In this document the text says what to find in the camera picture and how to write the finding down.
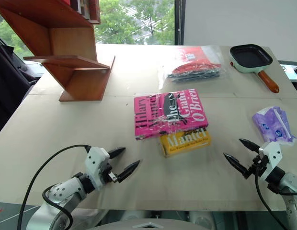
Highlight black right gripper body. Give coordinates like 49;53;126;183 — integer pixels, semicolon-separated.
243;154;269;180

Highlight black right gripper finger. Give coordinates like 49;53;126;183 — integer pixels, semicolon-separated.
223;153;250;179
239;138;261;152

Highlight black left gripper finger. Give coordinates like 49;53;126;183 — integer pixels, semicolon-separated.
107;147;126;159
116;160;141;184

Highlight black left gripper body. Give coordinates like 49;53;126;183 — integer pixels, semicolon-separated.
100;162;119;184

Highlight pink Hilary Mantel book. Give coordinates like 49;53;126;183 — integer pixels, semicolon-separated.
133;88;210;141

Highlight yellow Mantel book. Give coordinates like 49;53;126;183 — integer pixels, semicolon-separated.
159;127;212;158

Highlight brown wooden bookshelf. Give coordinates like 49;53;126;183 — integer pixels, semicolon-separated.
0;0;116;103

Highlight purple tissue pack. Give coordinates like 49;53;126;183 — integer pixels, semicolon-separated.
251;105;297;146

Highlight green square frying pan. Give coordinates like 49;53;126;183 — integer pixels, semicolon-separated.
229;44;280;94

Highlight clear plastic bag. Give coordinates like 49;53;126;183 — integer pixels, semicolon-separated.
157;45;230;91

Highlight red booklet in bag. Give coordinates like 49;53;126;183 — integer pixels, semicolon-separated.
171;46;222;75

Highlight dark chair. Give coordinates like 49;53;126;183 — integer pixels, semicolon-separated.
0;32;45;138

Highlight green trees outside window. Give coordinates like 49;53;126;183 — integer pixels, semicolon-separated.
93;0;175;46

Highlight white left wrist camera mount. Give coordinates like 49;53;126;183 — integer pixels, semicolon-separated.
84;147;111;191

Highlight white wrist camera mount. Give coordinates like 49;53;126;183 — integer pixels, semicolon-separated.
84;147;111;191
258;141;283;181

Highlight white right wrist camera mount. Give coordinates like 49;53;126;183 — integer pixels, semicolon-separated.
258;141;283;181

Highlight black window frame post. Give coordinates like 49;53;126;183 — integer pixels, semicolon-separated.
174;0;185;46

